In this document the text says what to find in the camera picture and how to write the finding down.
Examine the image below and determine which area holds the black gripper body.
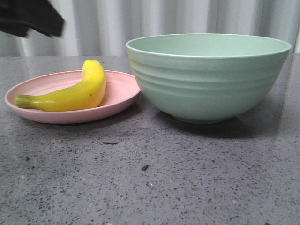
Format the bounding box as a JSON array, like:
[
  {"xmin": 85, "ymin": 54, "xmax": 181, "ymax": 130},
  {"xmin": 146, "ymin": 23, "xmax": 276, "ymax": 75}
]
[{"xmin": 0, "ymin": 0, "xmax": 65, "ymax": 38}]

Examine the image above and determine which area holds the pink plate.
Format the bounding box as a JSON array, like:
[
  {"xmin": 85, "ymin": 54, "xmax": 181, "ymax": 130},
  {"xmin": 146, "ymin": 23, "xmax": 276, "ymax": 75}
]
[{"xmin": 5, "ymin": 70, "xmax": 141, "ymax": 124}]

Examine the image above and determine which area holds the green ribbed bowl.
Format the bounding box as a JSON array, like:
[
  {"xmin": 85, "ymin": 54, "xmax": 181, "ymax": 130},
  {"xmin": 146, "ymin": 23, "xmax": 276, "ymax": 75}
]
[{"xmin": 126, "ymin": 33, "xmax": 291, "ymax": 124}]

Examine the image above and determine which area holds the grey corrugated curtain backdrop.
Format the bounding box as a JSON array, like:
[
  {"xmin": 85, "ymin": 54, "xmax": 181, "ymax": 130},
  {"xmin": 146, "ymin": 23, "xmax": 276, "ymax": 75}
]
[{"xmin": 0, "ymin": 0, "xmax": 300, "ymax": 56}]

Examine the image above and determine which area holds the yellow banana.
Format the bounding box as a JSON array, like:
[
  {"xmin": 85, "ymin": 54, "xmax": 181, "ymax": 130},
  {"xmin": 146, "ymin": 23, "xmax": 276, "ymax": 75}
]
[{"xmin": 14, "ymin": 60, "xmax": 107, "ymax": 112}]

